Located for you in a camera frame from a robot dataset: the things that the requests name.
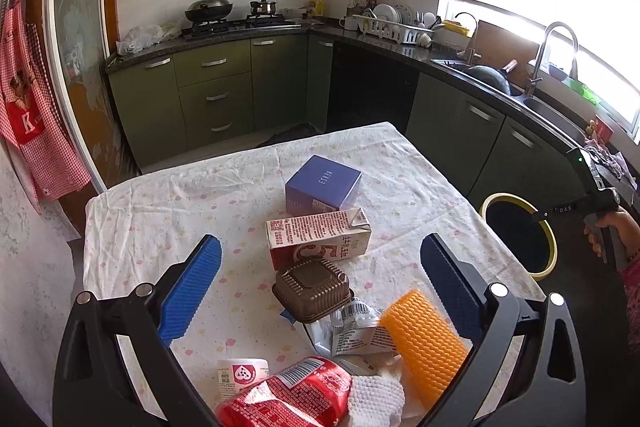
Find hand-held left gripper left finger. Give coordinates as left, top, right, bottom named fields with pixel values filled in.
left=52, top=234, right=223, bottom=427

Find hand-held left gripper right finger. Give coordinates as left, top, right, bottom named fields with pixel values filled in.
left=420, top=233, right=591, bottom=427

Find orange honeycomb foam sleeve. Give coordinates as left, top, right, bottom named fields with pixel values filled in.
left=378, top=288, right=471, bottom=410

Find yellow-rimmed dark bin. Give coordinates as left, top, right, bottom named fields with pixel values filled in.
left=479, top=193, right=558, bottom=282

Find white cup with heart label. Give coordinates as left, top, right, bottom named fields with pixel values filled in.
left=216, top=357, right=271, bottom=408

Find silver snack wrapper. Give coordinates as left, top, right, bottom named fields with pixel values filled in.
left=302, top=297, right=401, bottom=358

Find brown plastic tray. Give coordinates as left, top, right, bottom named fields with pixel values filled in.
left=272, top=257, right=355, bottom=324

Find red and white milk carton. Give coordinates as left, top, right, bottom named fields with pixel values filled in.
left=265, top=207, right=374, bottom=270

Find white paper towel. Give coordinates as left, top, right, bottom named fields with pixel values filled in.
left=347, top=354, right=426, bottom=427

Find red snack packet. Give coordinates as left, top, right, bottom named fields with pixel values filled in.
left=215, top=356, right=354, bottom=427

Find purple cardboard box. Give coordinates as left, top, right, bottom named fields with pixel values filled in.
left=285, top=155, right=363, bottom=214

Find person's right hand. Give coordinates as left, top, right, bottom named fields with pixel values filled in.
left=584, top=207, right=640, bottom=264

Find crumpled dish rag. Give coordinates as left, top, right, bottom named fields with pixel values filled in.
left=585, top=142, right=638, bottom=180

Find red box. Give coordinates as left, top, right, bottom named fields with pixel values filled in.
left=592, top=114, right=616, bottom=142

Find white floral tablecloth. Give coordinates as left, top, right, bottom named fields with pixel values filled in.
left=82, top=122, right=546, bottom=427

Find green plastic item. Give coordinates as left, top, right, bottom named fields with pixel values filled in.
left=575, top=79, right=601, bottom=105

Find green base cabinet under sink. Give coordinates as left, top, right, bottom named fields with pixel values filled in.
left=405, top=72, right=601, bottom=218

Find tall steel faucet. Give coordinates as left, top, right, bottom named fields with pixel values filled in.
left=525, top=22, right=580, bottom=98

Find wooden cutting board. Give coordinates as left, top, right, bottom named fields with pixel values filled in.
left=472, top=19, right=551, bottom=80

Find thin gooseneck tap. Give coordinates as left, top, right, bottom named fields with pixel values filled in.
left=455, top=12, right=479, bottom=60

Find green base cabinet with drawers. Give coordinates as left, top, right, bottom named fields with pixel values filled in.
left=107, top=34, right=333, bottom=170

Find red checked apron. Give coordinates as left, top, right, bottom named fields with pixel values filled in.
left=0, top=0, right=93, bottom=215

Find clear plastic bag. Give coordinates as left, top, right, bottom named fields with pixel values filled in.
left=116, top=23, right=183, bottom=56

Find white dish rack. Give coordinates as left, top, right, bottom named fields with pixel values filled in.
left=352, top=14, right=433, bottom=45

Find black gas stove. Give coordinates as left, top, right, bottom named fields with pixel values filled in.
left=182, top=18, right=301, bottom=38

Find white plates in rack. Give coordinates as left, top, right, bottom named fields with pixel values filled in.
left=372, top=3, right=413, bottom=25

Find black wok with lid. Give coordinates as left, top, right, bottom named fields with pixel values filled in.
left=184, top=0, right=235, bottom=24

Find glass sliding door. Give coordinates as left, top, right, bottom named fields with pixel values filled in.
left=42, top=0, right=126, bottom=188

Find black wok with wooden handle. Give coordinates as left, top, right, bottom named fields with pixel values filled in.
left=462, top=59, right=519, bottom=96

